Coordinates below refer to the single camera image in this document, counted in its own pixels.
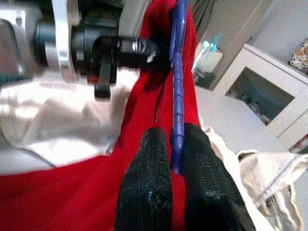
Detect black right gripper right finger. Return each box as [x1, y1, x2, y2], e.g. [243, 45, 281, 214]
[182, 122, 256, 231]

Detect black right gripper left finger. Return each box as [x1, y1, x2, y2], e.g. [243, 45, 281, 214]
[115, 127, 173, 231]

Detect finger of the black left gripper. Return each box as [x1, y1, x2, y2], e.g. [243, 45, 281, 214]
[141, 38, 174, 71]

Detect purple plastic hanger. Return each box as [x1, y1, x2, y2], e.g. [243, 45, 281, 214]
[168, 0, 189, 176]

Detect cream jeans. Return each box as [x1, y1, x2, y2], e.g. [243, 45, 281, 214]
[202, 126, 308, 231]

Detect red polo shirt plaid patch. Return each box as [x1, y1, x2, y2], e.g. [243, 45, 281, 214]
[0, 0, 205, 231]

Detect white t-shirt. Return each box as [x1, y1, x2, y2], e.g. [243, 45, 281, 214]
[0, 69, 139, 168]

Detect white glass-door cabinet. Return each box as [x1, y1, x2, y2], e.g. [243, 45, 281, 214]
[211, 43, 308, 151]

